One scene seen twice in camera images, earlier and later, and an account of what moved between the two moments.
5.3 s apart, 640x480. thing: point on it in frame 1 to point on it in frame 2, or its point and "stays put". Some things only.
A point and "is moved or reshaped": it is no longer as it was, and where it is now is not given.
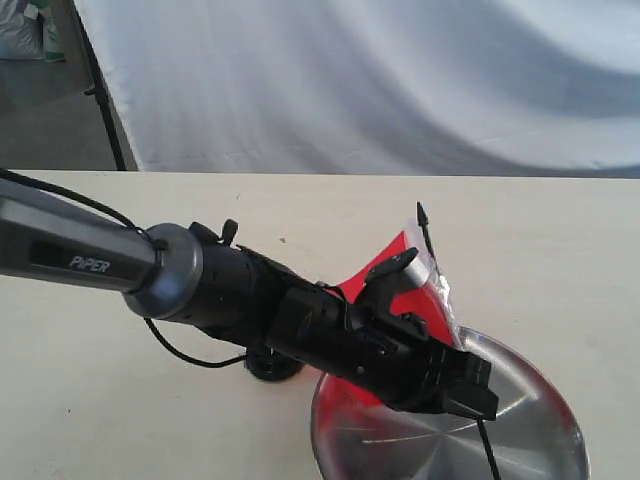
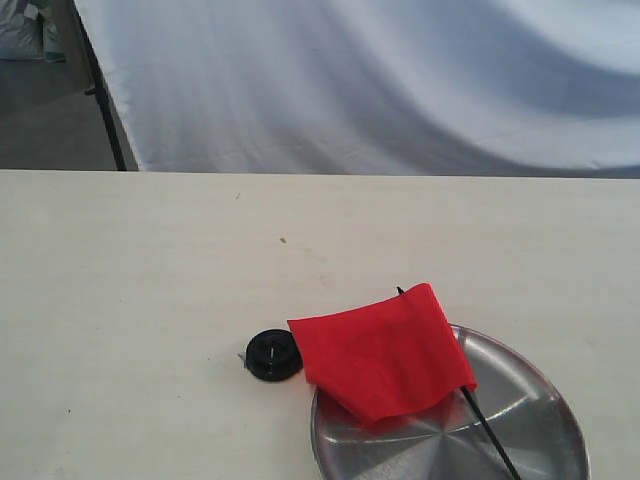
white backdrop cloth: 384,87 stays put
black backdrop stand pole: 99,91 stays put
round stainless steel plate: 539,431 stays put
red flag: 431,301 is moved or reshaped
